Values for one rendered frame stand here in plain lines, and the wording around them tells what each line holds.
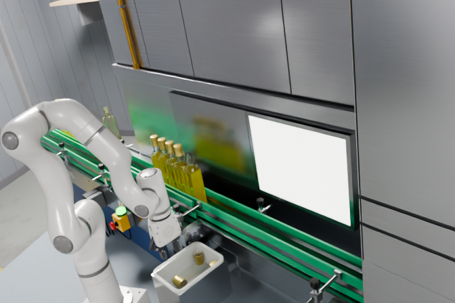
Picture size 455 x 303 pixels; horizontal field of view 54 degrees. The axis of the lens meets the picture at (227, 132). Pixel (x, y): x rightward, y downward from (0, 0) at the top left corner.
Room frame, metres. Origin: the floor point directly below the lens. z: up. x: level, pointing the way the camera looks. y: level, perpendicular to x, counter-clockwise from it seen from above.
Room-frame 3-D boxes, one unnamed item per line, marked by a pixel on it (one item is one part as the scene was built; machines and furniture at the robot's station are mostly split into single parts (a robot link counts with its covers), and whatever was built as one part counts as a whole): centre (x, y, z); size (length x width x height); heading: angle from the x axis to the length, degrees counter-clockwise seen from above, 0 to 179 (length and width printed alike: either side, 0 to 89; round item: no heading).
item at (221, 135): (1.50, -0.07, 1.32); 0.90 x 0.03 x 0.34; 39
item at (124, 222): (1.74, 0.54, 0.96); 0.07 x 0.07 x 0.07; 39
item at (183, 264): (1.30, 0.22, 0.97); 0.22 x 0.17 x 0.09; 129
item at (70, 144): (2.20, 0.73, 1.09); 1.75 x 0.01 x 0.08; 39
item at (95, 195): (1.96, 0.72, 0.96); 0.08 x 0.08 x 0.08; 39
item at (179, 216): (1.45, 0.22, 1.12); 0.17 x 0.03 x 0.12; 129
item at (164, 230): (1.29, 0.27, 1.20); 0.10 x 0.07 x 0.11; 130
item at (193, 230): (1.46, 0.21, 1.02); 0.09 x 0.04 x 0.07; 129
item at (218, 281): (1.31, 0.20, 0.92); 0.27 x 0.17 x 0.15; 129
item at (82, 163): (2.15, 0.79, 1.09); 1.75 x 0.01 x 0.08; 39
